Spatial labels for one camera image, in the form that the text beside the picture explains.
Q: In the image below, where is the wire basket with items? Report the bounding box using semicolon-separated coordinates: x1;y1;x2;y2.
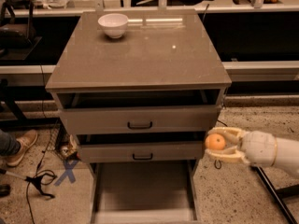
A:
46;122;78;161

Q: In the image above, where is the black grabber tool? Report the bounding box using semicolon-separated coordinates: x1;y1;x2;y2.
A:
0;169;56;198

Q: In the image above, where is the middle grey drawer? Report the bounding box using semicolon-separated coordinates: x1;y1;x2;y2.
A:
78;132;206;163

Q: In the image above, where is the blue jeans leg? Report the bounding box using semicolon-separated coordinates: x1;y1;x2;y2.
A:
0;130;21;156

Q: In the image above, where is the orange fruit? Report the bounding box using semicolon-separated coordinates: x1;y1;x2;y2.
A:
205;133;226;150

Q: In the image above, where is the black floor cable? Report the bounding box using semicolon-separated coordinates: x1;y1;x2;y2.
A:
213;119;229;170

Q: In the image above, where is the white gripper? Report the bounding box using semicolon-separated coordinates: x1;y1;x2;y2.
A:
206;127;278;167

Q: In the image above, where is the black cable left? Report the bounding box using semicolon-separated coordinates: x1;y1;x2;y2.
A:
25;63;59;224

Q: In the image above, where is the grey drawer cabinet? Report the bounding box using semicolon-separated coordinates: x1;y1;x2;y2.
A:
44;8;233;224

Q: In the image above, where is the grey drawer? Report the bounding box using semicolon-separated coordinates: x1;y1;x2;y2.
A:
59;104;221;134
90;161;201;224
78;132;206;163

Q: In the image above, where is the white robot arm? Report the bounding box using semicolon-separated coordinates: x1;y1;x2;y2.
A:
205;127;299;178

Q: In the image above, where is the blue tape cross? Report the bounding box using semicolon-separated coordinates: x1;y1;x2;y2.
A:
54;161;78;187

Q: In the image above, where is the white ceramic bowl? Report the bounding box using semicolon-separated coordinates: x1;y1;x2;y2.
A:
98;13;129;38

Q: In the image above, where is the black metal stand leg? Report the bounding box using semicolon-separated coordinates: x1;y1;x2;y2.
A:
252;167;299;224

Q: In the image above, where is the dark chair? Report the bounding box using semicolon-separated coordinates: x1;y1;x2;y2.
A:
0;0;41;61

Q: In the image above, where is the top grey drawer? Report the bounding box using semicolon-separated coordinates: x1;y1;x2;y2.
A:
59;104;221;134

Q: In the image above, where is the bottom grey drawer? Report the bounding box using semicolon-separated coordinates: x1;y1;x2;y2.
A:
90;161;201;224

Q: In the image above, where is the tan shoe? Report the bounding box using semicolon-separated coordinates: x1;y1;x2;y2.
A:
6;130;38;167

